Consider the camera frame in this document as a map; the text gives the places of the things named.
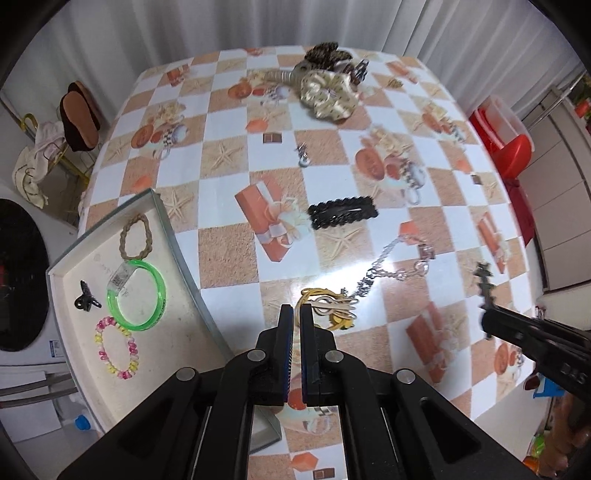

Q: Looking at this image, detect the dark red hair claw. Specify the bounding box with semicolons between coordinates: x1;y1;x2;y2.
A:
348;59;371;85

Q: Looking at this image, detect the beige cabinet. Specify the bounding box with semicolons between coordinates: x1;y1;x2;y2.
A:
519;69;591;291

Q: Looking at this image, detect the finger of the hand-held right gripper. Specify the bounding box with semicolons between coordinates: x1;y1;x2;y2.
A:
481;319;570;366
488;307;591;346

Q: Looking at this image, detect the red plastic bucket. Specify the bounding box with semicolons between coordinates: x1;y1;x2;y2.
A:
468;107;502;155

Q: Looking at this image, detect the silver heart chain bracelet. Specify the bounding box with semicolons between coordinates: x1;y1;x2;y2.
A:
355;234;438;299

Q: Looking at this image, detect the gold metal rack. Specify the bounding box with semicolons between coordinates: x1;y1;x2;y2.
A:
20;113;95;188

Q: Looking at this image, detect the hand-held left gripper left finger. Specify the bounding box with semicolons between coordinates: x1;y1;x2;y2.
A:
58;305;293;480

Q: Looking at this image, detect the dark metal barrette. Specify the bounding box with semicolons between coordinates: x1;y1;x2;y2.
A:
475;261;498;315

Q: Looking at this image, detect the green plastic bracelet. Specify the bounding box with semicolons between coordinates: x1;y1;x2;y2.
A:
106;259;166;332

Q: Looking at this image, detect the dark brown slipper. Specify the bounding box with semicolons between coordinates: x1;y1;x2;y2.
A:
62;111;101;152

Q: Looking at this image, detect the small black claw clip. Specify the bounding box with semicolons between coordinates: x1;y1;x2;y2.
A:
73;280;103;310

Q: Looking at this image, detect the red plastic stool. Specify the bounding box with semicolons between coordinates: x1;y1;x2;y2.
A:
495;135;537;182

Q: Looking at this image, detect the blue capped white bottle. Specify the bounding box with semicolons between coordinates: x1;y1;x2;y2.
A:
60;401;100;435

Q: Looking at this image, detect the beige bow hair clip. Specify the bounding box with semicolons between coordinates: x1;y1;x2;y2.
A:
311;295;359;320

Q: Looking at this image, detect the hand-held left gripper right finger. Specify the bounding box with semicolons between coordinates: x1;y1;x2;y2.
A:
300;305;539;480

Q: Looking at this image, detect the tan slipper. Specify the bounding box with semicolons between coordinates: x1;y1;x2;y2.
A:
68;82;100;132

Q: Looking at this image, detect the leopard print scrunchie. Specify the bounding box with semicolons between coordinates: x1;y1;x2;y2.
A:
304;41;355;71

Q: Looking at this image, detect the white washing machine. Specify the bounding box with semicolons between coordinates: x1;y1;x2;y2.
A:
0;184;80;446

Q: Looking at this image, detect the clear plastic tub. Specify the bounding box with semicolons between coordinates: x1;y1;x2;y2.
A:
480;94;530;149

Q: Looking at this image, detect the white rectangular tray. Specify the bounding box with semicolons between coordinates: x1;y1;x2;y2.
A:
46;188;283;455

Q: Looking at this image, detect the pink yellow spiral bracelet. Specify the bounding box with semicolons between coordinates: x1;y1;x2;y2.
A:
94;316;140;382

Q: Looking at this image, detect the brown braided hair tie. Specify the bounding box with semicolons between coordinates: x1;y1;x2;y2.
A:
119;213;153;260

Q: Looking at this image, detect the cream cloth bag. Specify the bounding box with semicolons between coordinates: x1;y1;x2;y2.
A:
11;122;66;209

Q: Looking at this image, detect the beige striped ribbon bow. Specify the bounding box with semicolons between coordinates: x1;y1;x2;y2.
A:
262;68;306;89

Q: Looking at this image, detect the blue plastic stool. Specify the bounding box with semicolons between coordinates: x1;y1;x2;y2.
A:
531;377;561;401

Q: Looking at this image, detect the white curtain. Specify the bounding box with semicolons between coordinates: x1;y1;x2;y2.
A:
0;0;583;121

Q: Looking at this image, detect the black beaded snap clip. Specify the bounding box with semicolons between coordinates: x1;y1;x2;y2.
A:
307;196;380;231

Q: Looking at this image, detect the cream dotted satin scrunchie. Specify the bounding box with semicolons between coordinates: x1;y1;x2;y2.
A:
299;69;362;123

